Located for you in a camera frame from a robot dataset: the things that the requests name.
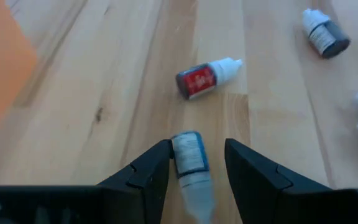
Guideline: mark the small blue food coloring bottle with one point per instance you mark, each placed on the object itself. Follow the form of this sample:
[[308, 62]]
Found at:
[[191, 155]]

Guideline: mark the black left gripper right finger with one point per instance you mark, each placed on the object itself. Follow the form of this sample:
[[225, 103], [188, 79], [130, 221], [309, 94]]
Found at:
[[291, 205]]

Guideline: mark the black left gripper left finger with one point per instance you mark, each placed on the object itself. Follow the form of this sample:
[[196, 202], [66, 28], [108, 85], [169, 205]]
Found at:
[[73, 205]]

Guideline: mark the small red food coloring bottle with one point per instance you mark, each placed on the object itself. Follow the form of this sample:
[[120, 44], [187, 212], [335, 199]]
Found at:
[[197, 81]]

